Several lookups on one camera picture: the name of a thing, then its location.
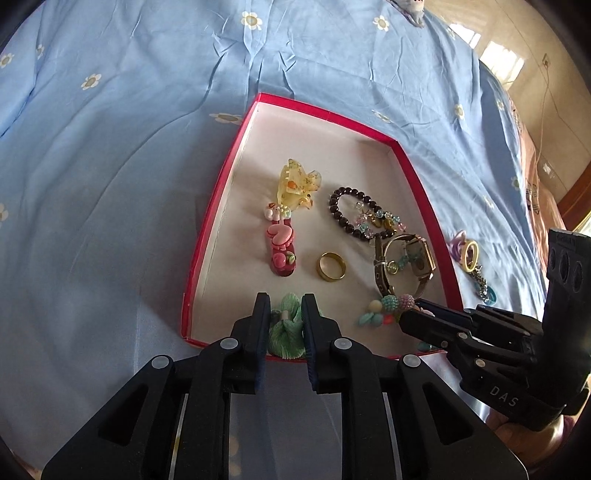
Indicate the wooden door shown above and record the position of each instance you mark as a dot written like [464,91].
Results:
[578,203]

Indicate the pink heart hair clip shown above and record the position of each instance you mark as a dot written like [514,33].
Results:
[280,242]

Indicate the person's right hand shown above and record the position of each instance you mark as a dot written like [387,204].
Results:
[521,438]

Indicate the green face wristwatch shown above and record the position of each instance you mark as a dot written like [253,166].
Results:
[408,265]

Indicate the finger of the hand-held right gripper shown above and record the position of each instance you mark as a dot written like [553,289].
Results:
[429,328]
[445,314]

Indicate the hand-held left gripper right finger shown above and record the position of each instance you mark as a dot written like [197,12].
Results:
[308,325]

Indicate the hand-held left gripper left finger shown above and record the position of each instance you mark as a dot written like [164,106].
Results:
[263,325]

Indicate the grey patterned pillow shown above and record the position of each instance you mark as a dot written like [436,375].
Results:
[412,7]

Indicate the blue floral bedsheet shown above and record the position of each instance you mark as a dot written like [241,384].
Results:
[115,184]

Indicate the red shallow box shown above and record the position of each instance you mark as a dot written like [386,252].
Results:
[360,161]

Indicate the green scrunchie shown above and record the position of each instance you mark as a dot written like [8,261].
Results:
[286,334]

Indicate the pink printed blanket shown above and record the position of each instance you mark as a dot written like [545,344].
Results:
[531,184]

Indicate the yellow translucent claw clip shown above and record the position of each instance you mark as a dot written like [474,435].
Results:
[298,184]

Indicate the white wall socket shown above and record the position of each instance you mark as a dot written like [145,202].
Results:
[547,169]

